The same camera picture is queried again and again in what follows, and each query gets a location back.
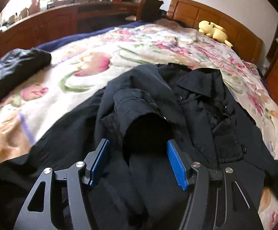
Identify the wooden chair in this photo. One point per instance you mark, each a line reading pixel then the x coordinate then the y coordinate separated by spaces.
pixel 148 10

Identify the black folded jacket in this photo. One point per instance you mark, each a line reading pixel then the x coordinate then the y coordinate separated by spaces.
pixel 20 64

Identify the floral bed blanket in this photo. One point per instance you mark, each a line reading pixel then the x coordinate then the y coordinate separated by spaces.
pixel 81 68

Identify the black double-breasted coat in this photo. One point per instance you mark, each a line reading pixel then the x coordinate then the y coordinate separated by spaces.
pixel 139 112

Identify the wooden bed headboard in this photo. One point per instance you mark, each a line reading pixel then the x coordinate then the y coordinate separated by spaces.
pixel 245 43

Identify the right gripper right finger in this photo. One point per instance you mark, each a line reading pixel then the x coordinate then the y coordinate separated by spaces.
pixel 218 199

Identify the long wooden desk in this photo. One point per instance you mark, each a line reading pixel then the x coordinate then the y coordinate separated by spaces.
pixel 62 21

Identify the yellow plush toy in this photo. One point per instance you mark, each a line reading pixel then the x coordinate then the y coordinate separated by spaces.
pixel 214 31

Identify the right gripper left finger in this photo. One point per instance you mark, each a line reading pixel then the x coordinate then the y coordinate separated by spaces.
pixel 54 190

